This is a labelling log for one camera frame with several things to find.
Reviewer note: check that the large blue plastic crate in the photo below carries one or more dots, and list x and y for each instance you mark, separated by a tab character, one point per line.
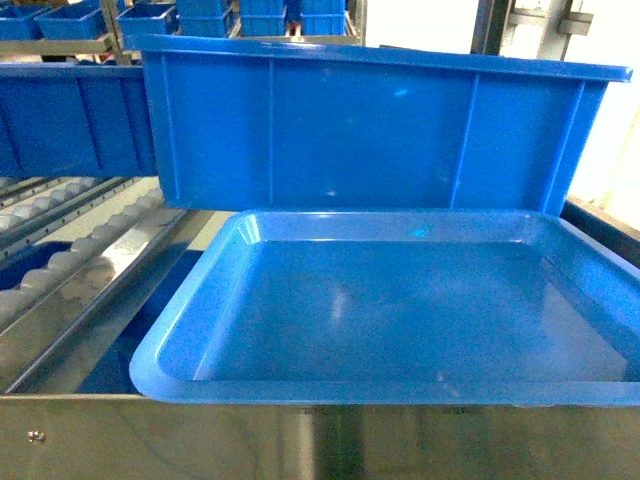
241	124

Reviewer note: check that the light blue plastic tray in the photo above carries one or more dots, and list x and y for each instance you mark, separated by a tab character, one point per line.
398	307

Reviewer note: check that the steel front rail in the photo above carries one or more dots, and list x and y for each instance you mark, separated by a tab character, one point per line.
131	437

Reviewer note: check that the white roller conveyor track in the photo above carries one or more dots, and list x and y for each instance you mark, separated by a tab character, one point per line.
35	284

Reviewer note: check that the blue crate at left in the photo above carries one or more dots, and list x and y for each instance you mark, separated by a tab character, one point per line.
61	119

